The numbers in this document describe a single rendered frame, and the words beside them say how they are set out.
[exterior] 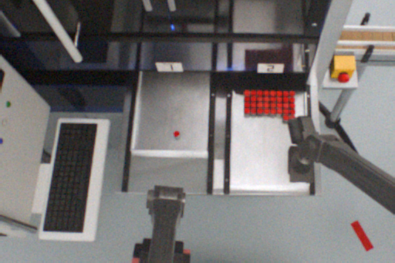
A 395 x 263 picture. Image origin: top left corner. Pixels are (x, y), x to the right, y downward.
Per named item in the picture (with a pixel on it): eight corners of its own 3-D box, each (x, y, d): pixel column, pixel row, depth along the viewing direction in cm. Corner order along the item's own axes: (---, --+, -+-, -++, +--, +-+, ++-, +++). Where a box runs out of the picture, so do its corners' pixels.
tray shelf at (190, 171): (129, 68, 172) (128, 65, 170) (315, 69, 171) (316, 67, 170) (115, 193, 154) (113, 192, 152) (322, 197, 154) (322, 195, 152)
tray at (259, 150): (232, 94, 166) (232, 90, 162) (305, 96, 165) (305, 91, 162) (230, 187, 153) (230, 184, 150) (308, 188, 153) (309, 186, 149)
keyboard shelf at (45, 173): (39, 119, 173) (37, 116, 170) (111, 120, 173) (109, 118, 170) (18, 238, 156) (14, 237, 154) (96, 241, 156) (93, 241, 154)
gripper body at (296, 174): (312, 147, 128) (315, 139, 121) (312, 183, 125) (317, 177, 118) (288, 147, 128) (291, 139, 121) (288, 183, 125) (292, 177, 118)
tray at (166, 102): (141, 65, 170) (140, 61, 167) (211, 65, 170) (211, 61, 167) (132, 153, 157) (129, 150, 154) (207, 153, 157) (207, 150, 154)
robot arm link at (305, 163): (298, 164, 113) (321, 160, 113) (292, 138, 115) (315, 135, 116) (295, 171, 119) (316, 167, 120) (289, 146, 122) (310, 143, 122)
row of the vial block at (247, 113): (244, 112, 163) (244, 107, 158) (294, 113, 163) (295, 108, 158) (243, 118, 162) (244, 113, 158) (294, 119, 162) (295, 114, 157)
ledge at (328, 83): (320, 55, 174) (321, 53, 172) (353, 56, 174) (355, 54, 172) (322, 89, 168) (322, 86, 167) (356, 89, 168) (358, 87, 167)
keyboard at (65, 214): (61, 123, 169) (59, 120, 167) (98, 124, 169) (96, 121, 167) (43, 231, 155) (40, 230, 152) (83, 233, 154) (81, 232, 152)
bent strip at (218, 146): (214, 148, 158) (214, 143, 153) (224, 148, 158) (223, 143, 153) (214, 188, 153) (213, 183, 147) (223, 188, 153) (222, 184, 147)
